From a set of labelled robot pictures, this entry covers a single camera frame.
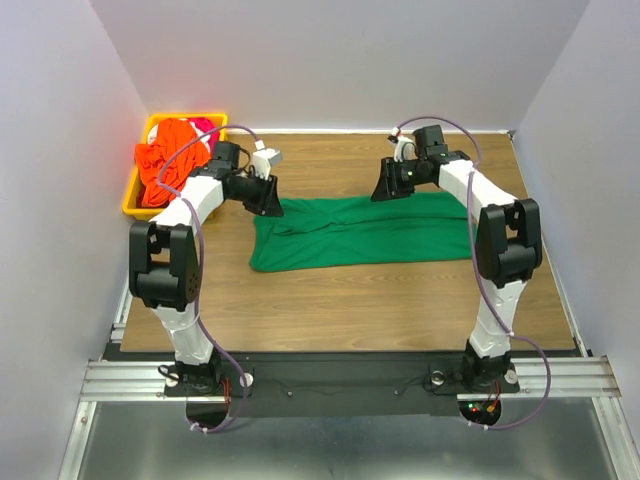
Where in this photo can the yellow plastic bin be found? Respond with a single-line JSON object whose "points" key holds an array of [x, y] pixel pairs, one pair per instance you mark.
{"points": [[129, 205]]}

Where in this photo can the green t shirt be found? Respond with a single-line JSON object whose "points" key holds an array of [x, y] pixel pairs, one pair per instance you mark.
{"points": [[319, 233]]}

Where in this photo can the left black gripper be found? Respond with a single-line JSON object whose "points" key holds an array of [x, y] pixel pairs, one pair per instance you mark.
{"points": [[267, 202]]}

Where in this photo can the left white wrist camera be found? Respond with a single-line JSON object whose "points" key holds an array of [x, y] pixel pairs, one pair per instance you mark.
{"points": [[263, 159]]}

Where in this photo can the aluminium frame rail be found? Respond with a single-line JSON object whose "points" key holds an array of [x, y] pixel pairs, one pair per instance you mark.
{"points": [[107, 381]]}

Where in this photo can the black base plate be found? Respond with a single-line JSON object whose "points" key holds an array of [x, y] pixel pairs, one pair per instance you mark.
{"points": [[342, 385]]}

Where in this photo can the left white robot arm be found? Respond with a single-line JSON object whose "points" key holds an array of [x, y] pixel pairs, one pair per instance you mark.
{"points": [[166, 257]]}

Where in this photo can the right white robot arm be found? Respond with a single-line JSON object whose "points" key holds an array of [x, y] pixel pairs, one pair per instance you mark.
{"points": [[506, 236]]}

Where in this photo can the pink white t shirt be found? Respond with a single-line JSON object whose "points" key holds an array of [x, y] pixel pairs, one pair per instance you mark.
{"points": [[198, 124]]}

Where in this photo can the orange t shirt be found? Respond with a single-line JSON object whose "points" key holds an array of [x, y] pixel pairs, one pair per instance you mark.
{"points": [[151, 158]]}

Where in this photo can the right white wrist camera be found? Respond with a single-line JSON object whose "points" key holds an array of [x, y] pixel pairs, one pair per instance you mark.
{"points": [[404, 146]]}

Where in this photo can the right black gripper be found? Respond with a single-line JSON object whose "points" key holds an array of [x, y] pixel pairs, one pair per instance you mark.
{"points": [[387, 185]]}

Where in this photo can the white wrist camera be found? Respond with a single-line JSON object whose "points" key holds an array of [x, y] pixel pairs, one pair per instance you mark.
{"points": [[263, 159], [404, 146]]}

